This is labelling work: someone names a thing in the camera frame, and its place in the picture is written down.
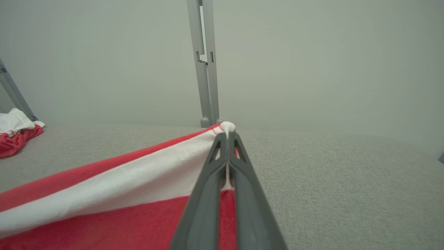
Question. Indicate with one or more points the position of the grey fabric sofa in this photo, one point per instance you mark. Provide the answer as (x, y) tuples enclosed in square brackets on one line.
[(347, 191)]

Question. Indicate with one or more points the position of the grey metal partition post with latch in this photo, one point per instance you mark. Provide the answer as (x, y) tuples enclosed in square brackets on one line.
[(206, 90)]

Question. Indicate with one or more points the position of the red jersey with white sleeves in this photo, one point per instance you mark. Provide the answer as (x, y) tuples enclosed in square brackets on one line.
[(14, 142)]

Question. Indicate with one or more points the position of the red shorts with white stripe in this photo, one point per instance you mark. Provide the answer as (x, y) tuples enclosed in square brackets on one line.
[(104, 225)]

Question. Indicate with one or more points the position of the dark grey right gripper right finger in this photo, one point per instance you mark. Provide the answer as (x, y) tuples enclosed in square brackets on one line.
[(255, 222)]

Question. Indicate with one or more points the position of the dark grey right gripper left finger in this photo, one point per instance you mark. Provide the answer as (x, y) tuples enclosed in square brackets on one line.
[(203, 215)]

